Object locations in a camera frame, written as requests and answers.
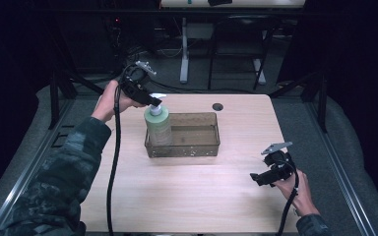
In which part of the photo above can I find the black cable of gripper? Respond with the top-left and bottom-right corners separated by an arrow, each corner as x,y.
275,158 -> 301,236
105,65 -> 138,236

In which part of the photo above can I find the black metal stand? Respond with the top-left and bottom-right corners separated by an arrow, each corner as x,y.
268,70 -> 330,134
46,65 -> 105,131

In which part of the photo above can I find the dark computer case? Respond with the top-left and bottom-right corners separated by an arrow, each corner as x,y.
103,13 -> 128,72

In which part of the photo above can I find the transparent brown plastic bin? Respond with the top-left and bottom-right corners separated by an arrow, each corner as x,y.
144,112 -> 221,159

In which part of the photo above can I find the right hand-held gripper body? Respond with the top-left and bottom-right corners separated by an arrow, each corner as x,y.
261,141 -> 298,185

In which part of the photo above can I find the aluminium floor rail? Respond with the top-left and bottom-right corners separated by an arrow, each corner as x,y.
302,97 -> 378,236
0,97 -> 77,236

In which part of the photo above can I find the white desk with white legs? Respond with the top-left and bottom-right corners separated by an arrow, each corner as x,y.
158,0 -> 307,87

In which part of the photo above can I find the person's left hand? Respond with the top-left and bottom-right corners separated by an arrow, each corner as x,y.
91,79 -> 147,124

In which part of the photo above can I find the black metal chair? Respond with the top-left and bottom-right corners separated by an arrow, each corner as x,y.
206,13 -> 278,91

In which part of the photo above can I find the person's right hand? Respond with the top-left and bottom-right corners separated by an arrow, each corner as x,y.
273,169 -> 321,218

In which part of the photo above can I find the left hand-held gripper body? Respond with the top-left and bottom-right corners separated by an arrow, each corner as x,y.
119,60 -> 158,101

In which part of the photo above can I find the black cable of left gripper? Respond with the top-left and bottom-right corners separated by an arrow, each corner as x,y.
105,65 -> 138,236

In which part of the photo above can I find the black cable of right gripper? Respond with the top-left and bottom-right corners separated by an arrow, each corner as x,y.
275,158 -> 301,236

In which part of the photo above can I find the green pump bottle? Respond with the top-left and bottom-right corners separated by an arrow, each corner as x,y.
143,92 -> 173,148

